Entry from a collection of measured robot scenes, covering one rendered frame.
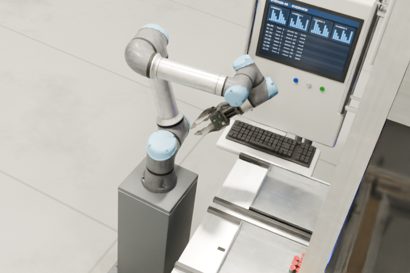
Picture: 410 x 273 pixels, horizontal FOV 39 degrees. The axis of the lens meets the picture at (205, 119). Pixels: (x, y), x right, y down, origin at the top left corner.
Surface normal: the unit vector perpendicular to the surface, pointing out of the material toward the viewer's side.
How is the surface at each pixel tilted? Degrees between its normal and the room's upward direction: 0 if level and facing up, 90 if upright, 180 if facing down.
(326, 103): 90
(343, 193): 90
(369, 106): 90
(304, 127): 90
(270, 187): 0
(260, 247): 0
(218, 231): 0
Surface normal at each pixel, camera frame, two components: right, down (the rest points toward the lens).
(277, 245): 0.11, -0.76
